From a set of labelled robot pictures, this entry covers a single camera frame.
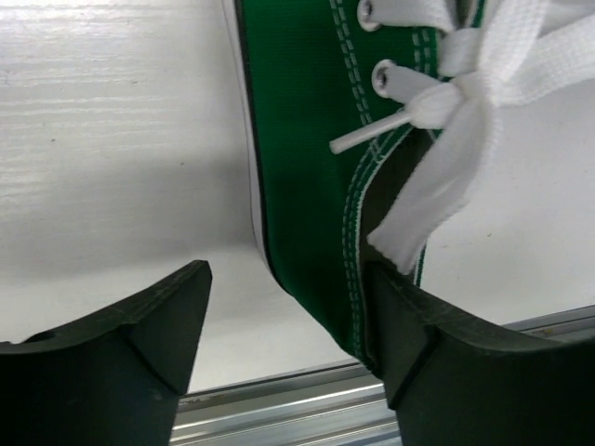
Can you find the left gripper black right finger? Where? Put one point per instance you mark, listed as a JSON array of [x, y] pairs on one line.
[[453, 378]]

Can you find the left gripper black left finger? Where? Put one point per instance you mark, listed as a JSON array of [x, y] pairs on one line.
[[113, 377]]

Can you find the green canvas sneaker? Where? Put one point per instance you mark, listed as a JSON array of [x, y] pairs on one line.
[[452, 141]]

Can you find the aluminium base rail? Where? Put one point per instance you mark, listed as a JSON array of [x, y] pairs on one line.
[[338, 405]]

